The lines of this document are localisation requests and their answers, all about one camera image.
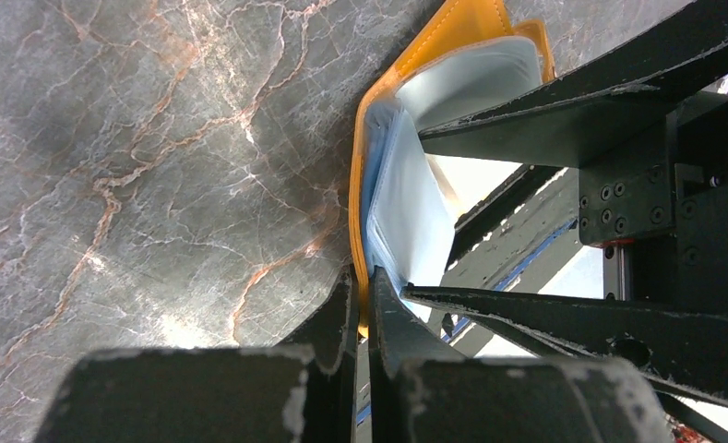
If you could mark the yellow leather card holder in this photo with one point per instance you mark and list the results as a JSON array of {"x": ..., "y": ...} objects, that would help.
[{"x": 468, "y": 58}]

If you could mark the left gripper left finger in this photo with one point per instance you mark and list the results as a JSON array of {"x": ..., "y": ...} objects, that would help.
[{"x": 301, "y": 389}]

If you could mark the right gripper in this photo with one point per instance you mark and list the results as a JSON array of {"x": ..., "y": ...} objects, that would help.
[{"x": 648, "y": 130}]

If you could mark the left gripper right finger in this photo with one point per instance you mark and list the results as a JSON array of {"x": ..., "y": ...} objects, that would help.
[{"x": 423, "y": 390}]

